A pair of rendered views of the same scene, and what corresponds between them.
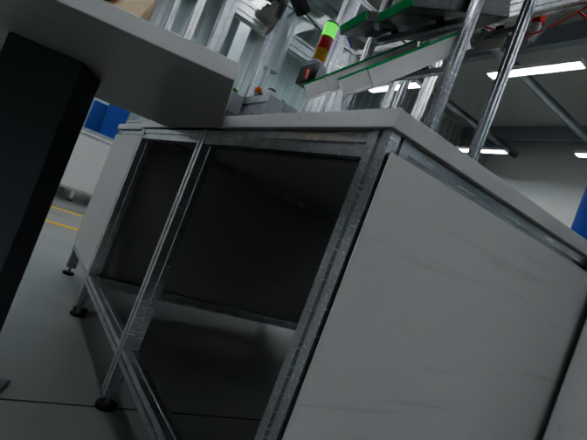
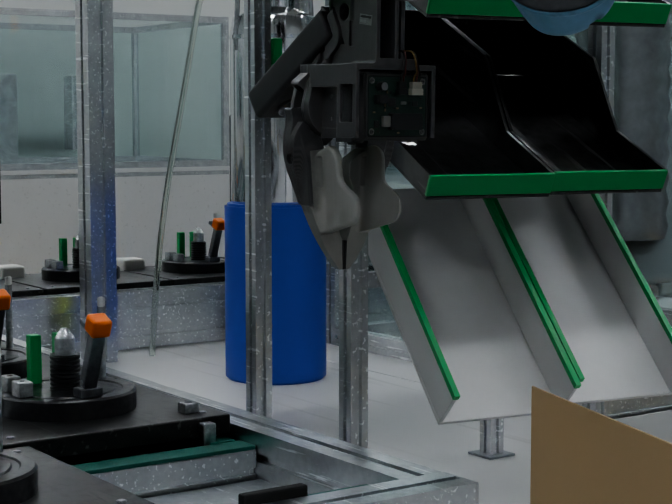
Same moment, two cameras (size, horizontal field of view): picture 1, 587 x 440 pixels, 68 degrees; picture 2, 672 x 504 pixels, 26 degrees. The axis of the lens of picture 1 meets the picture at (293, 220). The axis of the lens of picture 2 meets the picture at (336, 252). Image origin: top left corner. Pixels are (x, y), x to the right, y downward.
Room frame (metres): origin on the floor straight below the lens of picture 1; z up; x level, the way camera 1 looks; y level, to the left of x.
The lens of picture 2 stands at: (1.27, 1.35, 1.26)
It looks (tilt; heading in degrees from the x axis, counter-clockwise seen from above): 5 degrees down; 269
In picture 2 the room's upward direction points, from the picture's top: straight up
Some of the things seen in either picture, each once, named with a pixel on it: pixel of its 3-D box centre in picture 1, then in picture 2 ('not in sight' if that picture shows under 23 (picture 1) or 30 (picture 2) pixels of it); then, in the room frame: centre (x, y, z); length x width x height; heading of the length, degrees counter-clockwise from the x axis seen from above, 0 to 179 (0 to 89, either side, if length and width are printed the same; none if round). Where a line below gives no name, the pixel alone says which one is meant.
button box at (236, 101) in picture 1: (217, 102); not in sight; (1.31, 0.34, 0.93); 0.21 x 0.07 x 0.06; 34
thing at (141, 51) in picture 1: (82, 61); not in sight; (1.02, 0.60, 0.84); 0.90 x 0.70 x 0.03; 12
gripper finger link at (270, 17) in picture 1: (268, 15); (373, 208); (1.21, 0.27, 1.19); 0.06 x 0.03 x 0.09; 123
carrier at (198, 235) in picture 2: not in sight; (198, 247); (1.46, -1.42, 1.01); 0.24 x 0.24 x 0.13; 34
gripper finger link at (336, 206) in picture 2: (263, 17); (338, 209); (1.24, 0.29, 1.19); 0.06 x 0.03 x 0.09; 123
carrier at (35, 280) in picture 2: not in sight; (80, 254); (1.67, -1.29, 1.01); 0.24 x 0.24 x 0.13; 34
